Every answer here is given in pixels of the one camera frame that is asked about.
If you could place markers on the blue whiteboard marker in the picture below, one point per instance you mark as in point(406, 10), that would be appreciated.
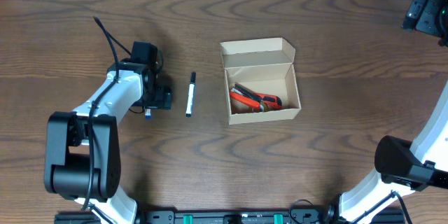
point(148, 113)

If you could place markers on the yellow tape roll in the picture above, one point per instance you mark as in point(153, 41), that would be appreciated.
point(261, 108)

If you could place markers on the black whiteboard marker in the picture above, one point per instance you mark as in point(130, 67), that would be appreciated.
point(191, 92)

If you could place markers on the open cardboard box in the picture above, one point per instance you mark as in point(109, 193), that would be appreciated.
point(264, 66)

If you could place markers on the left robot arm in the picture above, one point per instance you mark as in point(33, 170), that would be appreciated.
point(82, 155)

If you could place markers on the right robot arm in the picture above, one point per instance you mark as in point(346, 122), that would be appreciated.
point(401, 167)

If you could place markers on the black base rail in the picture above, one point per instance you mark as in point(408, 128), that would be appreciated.
point(304, 215)

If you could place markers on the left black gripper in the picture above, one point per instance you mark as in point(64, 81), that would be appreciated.
point(164, 97)

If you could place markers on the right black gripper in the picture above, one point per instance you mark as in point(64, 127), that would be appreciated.
point(412, 12)

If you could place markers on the red utility knife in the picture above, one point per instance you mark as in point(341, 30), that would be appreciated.
point(272, 101)

